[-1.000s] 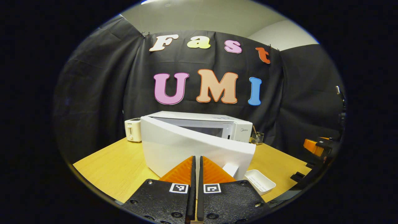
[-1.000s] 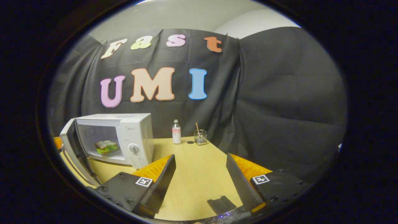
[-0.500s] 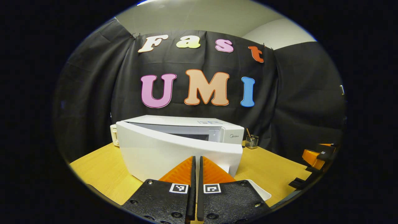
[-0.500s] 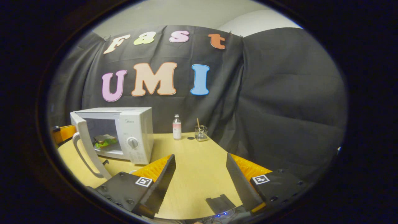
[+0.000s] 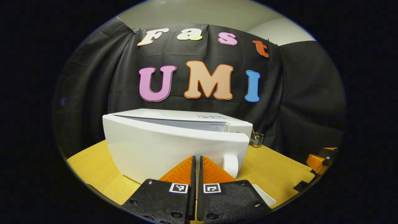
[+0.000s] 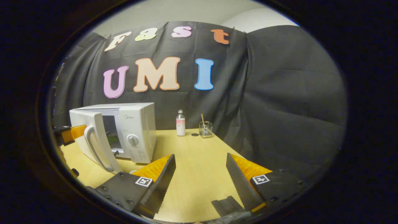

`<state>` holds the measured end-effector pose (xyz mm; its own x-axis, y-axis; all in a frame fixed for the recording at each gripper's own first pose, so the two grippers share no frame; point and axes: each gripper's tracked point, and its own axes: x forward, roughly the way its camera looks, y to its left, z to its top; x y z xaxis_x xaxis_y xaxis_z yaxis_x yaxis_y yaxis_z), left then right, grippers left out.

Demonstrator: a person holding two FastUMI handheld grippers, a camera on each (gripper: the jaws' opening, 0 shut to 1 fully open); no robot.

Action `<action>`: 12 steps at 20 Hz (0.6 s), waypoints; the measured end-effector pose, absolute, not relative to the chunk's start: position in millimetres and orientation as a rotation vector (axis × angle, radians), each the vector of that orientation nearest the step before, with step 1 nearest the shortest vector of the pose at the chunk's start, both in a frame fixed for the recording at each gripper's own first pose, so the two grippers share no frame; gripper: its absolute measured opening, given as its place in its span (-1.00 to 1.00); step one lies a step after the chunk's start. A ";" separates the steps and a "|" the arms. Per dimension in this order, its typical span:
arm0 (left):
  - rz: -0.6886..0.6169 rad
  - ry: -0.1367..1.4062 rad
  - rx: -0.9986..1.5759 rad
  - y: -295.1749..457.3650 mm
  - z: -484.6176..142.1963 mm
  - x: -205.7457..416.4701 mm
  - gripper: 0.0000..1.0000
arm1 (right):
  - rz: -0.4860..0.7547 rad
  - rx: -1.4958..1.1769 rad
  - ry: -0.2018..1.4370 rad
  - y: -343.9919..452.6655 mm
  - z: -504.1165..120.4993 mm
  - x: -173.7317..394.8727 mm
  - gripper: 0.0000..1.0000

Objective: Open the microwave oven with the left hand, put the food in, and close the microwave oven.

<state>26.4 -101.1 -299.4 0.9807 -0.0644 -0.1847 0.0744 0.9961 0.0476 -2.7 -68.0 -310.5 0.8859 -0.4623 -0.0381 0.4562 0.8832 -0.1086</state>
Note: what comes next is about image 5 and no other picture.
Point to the black flat device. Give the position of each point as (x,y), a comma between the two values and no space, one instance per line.
(302,186)

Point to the white microwave oven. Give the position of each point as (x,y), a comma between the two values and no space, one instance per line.
(155,146)

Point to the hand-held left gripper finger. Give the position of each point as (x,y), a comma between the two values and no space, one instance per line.
(192,186)
(200,186)

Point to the white plastic tray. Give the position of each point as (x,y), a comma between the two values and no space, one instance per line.
(266,196)

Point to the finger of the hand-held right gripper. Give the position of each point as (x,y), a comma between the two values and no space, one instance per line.
(315,162)
(329,152)

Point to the black backdrop cloth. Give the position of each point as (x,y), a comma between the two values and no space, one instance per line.
(304,109)

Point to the glass cup with stick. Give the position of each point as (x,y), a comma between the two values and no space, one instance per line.
(256,140)

